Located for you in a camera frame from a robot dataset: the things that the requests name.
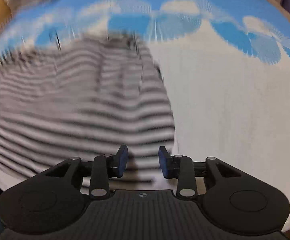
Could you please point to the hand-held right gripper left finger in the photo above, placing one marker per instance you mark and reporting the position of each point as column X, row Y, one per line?
column 122, row 160

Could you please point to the blue and white patterned blanket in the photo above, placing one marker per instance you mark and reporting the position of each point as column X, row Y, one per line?
column 222, row 92

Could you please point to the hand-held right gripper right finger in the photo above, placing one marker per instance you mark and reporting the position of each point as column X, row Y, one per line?
column 163, row 160

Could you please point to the grey striped garment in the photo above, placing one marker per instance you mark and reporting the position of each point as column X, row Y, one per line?
column 72, row 100

